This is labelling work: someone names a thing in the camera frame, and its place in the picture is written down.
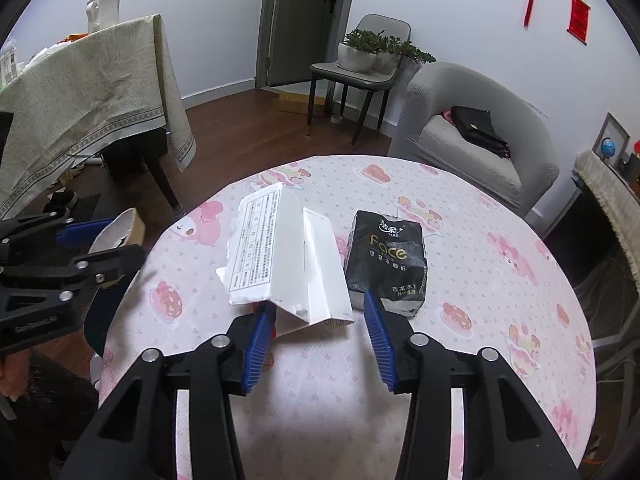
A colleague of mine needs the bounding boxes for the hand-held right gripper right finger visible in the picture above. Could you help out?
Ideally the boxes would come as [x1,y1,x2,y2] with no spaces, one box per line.
[362,289,583,480]

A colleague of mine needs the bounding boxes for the white kettle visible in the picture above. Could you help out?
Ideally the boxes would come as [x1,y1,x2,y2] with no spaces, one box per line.
[86,0,124,35]

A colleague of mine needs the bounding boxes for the flat tan cardboard box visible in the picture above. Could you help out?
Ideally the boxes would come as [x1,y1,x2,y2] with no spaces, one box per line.
[274,91,321,117]

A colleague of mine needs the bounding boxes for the grey chair black legs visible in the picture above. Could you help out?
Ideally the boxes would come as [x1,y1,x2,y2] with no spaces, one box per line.
[306,14,413,145]

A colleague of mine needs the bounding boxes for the pink printed tablecloth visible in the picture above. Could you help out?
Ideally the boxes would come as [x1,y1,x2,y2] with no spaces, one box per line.
[97,154,598,480]

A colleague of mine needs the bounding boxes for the green plant white pot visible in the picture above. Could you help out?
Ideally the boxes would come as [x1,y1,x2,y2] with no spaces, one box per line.
[337,29,388,74]
[372,40,437,74]

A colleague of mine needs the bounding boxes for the dark tapered table leg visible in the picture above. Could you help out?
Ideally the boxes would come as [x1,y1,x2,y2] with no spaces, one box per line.
[142,155,182,211]

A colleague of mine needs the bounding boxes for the person's left hand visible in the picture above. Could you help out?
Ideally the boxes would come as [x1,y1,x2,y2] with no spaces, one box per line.
[0,355,31,402]

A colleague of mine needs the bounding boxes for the grey room door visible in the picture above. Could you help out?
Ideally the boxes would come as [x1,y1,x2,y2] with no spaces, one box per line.
[264,0,361,93]

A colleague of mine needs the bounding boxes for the grey picture frame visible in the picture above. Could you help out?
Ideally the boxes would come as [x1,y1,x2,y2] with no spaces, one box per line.
[592,112,632,167]

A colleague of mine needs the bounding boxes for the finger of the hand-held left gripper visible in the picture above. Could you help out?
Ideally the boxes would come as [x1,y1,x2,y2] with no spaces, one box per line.
[0,243,147,307]
[0,208,121,264]

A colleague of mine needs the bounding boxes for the cream lace cabinet cover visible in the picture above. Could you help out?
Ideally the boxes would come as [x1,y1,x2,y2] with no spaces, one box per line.
[574,150,640,292]

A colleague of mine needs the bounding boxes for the dark storage ottoman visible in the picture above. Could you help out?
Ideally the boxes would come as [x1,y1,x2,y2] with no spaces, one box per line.
[102,127,168,182]

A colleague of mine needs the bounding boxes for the beige patterned tablecloth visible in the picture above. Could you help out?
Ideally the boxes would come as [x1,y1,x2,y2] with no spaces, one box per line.
[0,14,197,221]

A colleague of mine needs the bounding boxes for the dark fuzzy cloth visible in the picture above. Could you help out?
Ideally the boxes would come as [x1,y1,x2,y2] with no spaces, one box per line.
[0,345,101,480]

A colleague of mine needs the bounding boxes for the red hanging scroll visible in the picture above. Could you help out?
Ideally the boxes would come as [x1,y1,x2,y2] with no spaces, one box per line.
[567,0,592,44]

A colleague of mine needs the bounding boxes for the white cardboard box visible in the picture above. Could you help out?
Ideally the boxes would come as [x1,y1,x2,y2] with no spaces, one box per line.
[216,182,355,336]

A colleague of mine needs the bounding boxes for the black bag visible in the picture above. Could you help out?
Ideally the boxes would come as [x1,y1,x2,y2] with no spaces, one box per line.
[450,105,512,159]

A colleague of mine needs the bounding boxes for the grey covered armchair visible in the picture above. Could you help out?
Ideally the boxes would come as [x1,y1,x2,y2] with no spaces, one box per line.
[389,61,561,218]

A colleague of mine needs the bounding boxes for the black tissue packet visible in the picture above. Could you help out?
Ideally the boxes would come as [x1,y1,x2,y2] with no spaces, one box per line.
[345,210,429,318]

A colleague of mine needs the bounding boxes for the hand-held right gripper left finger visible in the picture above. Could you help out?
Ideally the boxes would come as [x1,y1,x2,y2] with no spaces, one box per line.
[59,302,277,480]

